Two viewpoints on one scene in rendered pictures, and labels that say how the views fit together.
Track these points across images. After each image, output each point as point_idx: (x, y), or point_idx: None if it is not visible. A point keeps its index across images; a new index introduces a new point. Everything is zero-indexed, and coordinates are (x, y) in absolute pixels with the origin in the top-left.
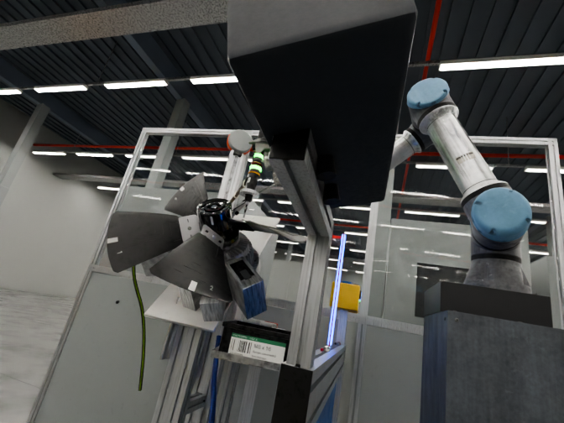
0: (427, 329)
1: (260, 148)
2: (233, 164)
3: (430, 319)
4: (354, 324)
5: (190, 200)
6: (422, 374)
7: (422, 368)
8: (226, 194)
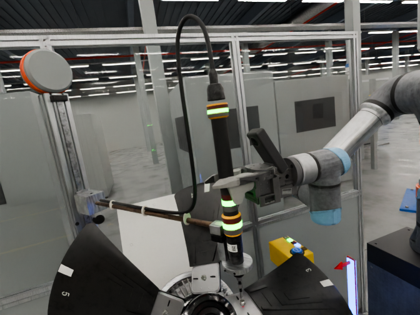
0: (384, 279)
1: (240, 195)
2: (62, 119)
3: (396, 279)
4: (250, 231)
5: (114, 294)
6: (370, 299)
7: (369, 294)
8: (75, 169)
